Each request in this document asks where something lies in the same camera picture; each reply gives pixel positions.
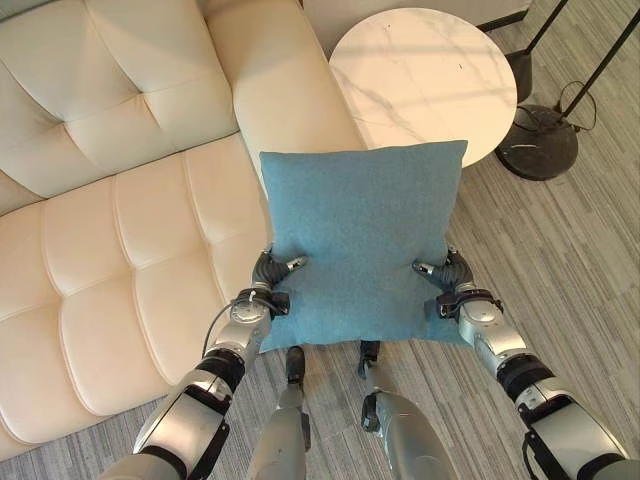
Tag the black floor lamp base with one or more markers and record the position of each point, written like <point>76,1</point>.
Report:
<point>520,75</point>
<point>537,145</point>

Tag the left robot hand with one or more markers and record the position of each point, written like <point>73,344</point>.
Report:
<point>270,272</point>

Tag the blue square cushion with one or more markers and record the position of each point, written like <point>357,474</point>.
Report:
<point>361,240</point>

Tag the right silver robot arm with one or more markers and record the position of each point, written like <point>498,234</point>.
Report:
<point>525,380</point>

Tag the round white marble table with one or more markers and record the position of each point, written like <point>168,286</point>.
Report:
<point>425,75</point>

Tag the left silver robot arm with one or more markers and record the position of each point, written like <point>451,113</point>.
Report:
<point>200,380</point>

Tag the cream leather sofa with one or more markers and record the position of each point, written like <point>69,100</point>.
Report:
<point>125,200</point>

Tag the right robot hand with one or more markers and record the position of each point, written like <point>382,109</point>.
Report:
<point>450,272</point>

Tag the black floor lamp pole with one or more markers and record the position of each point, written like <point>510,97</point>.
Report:
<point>545,22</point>
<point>602,60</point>

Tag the left silver robot leg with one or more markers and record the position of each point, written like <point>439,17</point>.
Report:
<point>290,425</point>

